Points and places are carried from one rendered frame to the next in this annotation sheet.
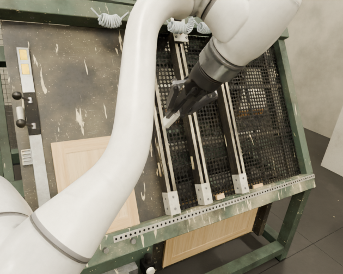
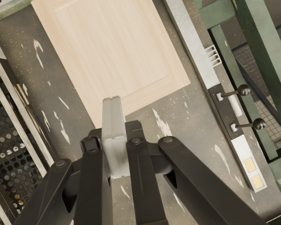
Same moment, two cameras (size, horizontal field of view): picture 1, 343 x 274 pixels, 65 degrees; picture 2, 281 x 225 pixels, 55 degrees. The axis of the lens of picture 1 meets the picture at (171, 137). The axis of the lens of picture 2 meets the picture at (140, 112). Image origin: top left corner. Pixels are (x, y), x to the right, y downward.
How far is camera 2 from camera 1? 0.57 m
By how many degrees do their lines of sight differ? 30
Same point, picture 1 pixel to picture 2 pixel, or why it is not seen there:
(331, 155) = not seen: outside the picture
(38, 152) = (203, 65)
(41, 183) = (187, 26)
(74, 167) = (151, 60)
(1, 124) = not seen: hidden behind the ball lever
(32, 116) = (225, 108)
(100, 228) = not seen: outside the picture
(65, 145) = (172, 85)
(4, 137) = (237, 76)
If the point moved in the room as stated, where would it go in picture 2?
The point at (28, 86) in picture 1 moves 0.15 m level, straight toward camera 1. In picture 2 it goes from (240, 144) to (249, 129)
